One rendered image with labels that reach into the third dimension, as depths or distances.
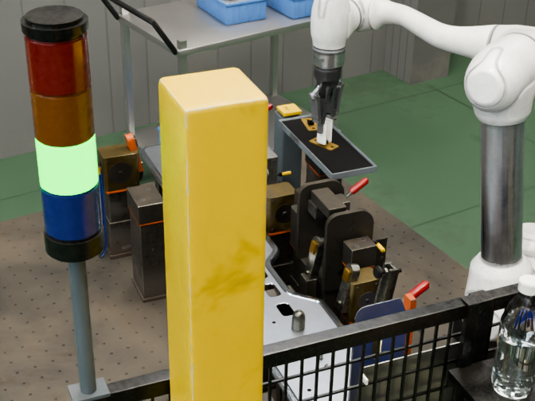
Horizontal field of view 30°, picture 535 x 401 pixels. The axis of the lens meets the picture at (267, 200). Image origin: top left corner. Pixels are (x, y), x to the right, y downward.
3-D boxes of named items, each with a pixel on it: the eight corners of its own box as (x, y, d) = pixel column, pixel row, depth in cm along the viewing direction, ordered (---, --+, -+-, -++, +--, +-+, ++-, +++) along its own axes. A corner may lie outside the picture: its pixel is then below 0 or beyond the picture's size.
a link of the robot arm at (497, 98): (544, 319, 260) (511, 364, 244) (486, 304, 268) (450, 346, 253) (553, 33, 226) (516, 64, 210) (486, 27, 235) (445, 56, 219)
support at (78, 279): (56, 383, 136) (13, 7, 109) (107, 371, 138) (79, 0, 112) (68, 417, 130) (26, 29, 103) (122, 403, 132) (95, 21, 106)
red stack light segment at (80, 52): (24, 77, 113) (17, 25, 110) (83, 69, 115) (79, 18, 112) (36, 101, 108) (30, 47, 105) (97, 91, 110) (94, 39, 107)
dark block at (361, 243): (333, 371, 270) (342, 240, 249) (357, 366, 272) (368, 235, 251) (342, 383, 266) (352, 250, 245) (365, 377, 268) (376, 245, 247)
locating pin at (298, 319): (289, 329, 239) (290, 307, 236) (301, 327, 240) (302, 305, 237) (294, 337, 236) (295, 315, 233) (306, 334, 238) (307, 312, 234)
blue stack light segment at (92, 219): (39, 218, 122) (34, 173, 119) (94, 208, 125) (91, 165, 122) (51, 246, 117) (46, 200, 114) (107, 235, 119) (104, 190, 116)
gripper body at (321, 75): (327, 56, 279) (326, 87, 283) (307, 64, 273) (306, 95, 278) (348, 64, 274) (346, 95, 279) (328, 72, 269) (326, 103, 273)
